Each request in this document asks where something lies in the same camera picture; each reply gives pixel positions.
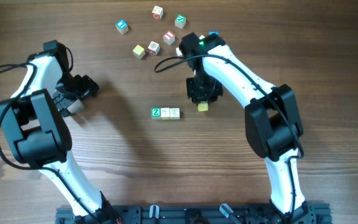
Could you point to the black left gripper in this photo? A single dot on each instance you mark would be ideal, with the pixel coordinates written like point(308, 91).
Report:
point(89, 88)

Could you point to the blue H wooden block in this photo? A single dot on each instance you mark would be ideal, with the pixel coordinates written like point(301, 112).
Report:
point(213, 32)

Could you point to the plain white wooden block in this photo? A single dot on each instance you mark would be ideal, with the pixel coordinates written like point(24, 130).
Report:
point(178, 52)

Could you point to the yellow edged plain block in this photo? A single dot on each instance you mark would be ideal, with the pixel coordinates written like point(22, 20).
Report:
point(165, 113)

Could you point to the green Z wooden block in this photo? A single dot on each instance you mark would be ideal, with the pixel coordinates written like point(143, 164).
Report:
point(155, 113)

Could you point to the blue edged K block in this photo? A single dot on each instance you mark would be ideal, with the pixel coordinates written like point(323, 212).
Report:
point(174, 113)

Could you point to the blue letter wooden block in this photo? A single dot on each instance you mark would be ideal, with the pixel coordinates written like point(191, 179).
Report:
point(122, 26)

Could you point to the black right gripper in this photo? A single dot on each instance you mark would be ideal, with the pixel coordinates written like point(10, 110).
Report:
point(196, 96)

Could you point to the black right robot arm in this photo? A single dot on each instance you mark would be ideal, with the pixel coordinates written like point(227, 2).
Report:
point(272, 119)

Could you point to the red X wooden block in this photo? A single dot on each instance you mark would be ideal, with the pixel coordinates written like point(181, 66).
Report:
point(157, 12)

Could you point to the red I wooden block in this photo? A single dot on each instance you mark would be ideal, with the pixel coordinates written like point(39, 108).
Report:
point(169, 37)

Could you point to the green N wooden block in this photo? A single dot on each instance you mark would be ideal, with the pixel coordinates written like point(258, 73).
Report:
point(180, 21)

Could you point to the red edged picture block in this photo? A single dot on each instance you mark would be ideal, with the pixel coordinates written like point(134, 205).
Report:
point(153, 48)

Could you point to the yellow edged K block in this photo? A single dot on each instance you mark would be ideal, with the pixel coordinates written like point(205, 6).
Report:
point(204, 106)

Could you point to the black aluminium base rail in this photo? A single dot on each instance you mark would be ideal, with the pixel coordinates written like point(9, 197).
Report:
point(309, 213)

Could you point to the yellow top wooden block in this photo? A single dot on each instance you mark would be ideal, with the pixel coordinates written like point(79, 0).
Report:
point(139, 51)

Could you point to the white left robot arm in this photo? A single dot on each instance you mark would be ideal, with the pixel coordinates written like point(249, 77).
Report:
point(34, 135)

